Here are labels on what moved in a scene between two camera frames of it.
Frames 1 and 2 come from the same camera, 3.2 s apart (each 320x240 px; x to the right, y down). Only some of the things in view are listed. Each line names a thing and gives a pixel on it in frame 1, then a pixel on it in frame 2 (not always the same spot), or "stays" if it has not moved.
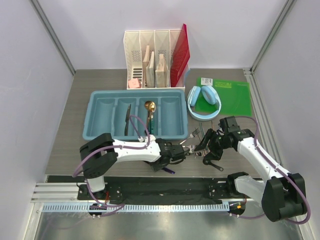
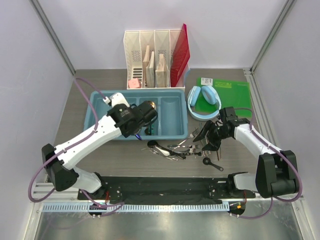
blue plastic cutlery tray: x=165 y=112 stays
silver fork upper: x=192 y=135 stays
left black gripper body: x=157 y=167 -> x=136 y=132
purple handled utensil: x=168 y=170 -> x=138 y=136
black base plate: x=164 y=190 stays
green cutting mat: x=234 y=96 stays
